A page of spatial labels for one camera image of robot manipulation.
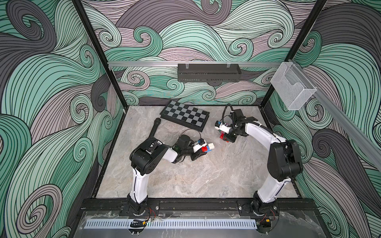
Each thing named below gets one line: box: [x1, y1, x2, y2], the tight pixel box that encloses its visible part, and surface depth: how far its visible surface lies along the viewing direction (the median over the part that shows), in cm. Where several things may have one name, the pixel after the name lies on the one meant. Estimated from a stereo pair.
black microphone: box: [148, 117, 162, 138], surface depth 107 cm
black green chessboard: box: [159, 100, 210, 133], surface depth 112 cm
